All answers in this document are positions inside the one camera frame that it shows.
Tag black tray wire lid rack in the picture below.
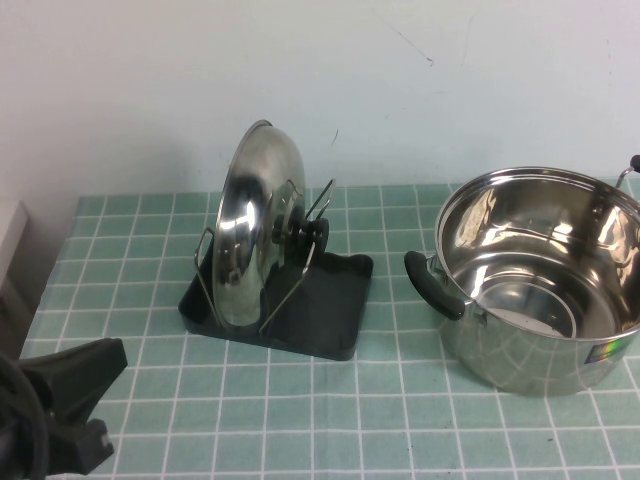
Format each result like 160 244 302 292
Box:
178 179 375 362

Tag green white checked tablecloth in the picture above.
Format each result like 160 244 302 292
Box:
0 182 640 480

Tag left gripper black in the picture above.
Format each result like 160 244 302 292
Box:
0 337 126 480

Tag white cabinet beside table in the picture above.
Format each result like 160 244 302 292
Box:
0 199 32 321

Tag stainless steel pot black handles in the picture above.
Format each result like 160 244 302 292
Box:
403 154 640 399

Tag stainless steel lid black knob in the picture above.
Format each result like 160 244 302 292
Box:
210 119 332 329

